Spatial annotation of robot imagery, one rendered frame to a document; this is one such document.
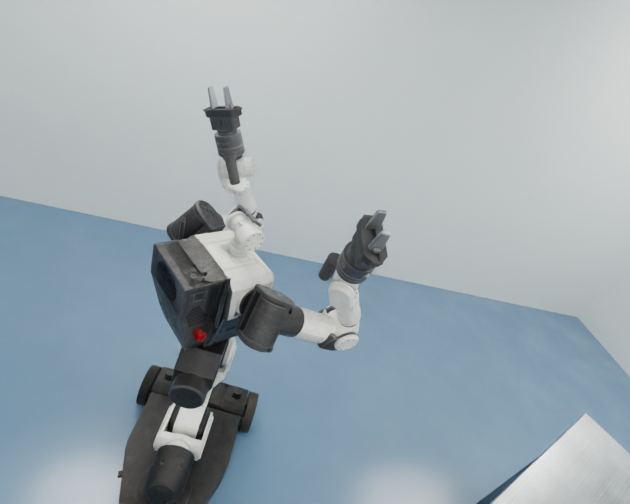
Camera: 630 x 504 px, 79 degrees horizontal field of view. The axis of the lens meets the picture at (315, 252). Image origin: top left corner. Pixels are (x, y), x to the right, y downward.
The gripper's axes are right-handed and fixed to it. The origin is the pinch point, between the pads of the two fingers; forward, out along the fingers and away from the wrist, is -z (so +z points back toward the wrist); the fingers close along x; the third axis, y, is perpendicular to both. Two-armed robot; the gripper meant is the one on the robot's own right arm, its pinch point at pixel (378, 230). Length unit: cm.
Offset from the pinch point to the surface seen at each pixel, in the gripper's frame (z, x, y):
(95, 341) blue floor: 173, 27, -99
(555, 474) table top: 70, -49, 89
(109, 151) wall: 164, 162, -117
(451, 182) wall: 144, 157, 145
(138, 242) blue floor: 211, 116, -97
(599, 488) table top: 71, -54, 106
